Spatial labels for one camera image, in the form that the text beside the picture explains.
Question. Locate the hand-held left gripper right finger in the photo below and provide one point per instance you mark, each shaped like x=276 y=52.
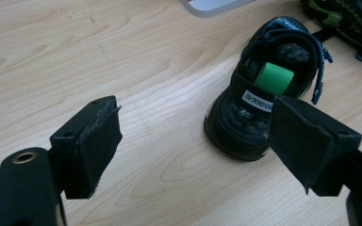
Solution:
x=308 y=141

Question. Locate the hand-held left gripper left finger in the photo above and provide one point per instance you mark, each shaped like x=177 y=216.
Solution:
x=89 y=153

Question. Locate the white grey-edged board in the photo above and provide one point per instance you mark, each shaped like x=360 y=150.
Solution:
x=212 y=5

